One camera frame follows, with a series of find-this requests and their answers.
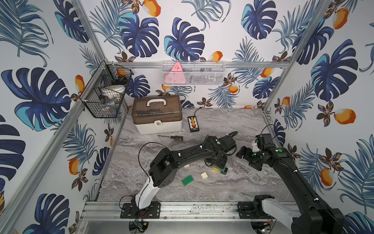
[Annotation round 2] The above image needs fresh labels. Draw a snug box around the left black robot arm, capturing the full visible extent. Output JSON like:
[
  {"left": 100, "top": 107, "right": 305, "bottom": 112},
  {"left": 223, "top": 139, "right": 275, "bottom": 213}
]
[{"left": 131, "top": 131, "right": 238, "bottom": 210}]

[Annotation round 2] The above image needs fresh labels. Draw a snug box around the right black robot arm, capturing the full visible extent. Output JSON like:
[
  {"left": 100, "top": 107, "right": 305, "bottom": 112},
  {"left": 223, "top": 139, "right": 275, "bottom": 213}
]
[{"left": 236, "top": 133, "right": 345, "bottom": 234}]

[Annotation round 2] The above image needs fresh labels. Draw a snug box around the cream lego lower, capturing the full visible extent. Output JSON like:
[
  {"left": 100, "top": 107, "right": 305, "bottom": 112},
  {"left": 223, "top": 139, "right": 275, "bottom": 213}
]
[{"left": 201, "top": 172, "right": 208, "bottom": 179}]

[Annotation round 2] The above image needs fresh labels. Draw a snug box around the black remote control box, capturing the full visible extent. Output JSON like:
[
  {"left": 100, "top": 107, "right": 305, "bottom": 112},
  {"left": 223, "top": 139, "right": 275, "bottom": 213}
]
[{"left": 188, "top": 116, "right": 200, "bottom": 133}]

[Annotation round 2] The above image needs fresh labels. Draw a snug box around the brown lidded storage box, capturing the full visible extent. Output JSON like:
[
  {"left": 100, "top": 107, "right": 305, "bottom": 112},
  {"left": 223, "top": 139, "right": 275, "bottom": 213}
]
[{"left": 131, "top": 96, "right": 183, "bottom": 134}]

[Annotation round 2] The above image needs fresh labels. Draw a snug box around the pink triangle object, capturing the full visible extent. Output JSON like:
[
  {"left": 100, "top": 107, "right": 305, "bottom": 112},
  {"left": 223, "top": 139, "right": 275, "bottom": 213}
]
[{"left": 164, "top": 62, "right": 186, "bottom": 85}]

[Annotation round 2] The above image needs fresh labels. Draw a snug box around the white object in basket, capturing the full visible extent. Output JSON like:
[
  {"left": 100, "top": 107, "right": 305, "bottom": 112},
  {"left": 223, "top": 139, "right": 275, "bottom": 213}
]
[{"left": 101, "top": 85, "right": 126, "bottom": 98}]

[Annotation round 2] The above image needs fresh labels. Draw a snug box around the yellow handled screwdriver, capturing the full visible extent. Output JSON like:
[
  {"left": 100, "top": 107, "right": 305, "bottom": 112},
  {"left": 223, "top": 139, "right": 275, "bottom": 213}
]
[{"left": 158, "top": 135, "right": 184, "bottom": 141}]

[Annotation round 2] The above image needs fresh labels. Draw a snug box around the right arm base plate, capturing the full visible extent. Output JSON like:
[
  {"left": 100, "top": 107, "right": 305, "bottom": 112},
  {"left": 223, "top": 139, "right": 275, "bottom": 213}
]
[{"left": 237, "top": 201, "right": 272, "bottom": 219}]

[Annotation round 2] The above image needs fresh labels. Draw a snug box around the clear wall shelf tray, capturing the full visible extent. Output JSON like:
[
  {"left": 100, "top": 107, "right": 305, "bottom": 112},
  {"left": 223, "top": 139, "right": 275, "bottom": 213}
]
[{"left": 161, "top": 61, "right": 227, "bottom": 86}]

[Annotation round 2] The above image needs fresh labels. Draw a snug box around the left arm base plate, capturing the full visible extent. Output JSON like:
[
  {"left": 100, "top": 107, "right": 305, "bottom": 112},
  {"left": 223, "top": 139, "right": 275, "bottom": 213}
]
[{"left": 120, "top": 202, "right": 161, "bottom": 219}]

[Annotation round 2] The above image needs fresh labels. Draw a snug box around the black wire basket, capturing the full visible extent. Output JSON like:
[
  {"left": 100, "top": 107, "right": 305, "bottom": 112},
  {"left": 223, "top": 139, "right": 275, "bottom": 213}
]
[{"left": 79, "top": 61, "right": 133, "bottom": 119}]

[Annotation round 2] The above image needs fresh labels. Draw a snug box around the aluminium front rail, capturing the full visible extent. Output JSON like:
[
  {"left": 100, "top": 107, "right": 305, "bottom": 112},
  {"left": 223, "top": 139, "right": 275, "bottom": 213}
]
[{"left": 78, "top": 201, "right": 319, "bottom": 222}]

